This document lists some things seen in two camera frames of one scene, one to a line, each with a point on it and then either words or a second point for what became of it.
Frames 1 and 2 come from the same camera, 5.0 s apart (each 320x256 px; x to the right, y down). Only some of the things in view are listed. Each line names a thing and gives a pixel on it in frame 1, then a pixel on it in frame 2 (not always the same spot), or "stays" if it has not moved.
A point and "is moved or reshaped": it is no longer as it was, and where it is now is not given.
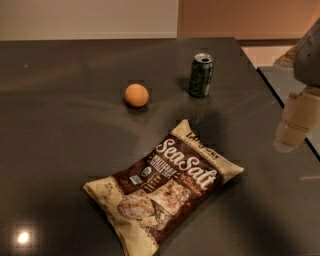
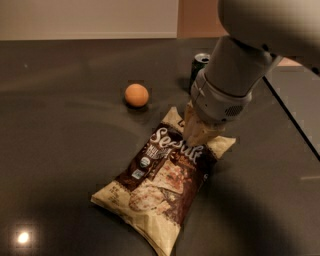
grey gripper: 308,60 -> 216,104
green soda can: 201,75 stays
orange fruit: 136,95 stays
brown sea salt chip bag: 159,192 is moved or reshaped
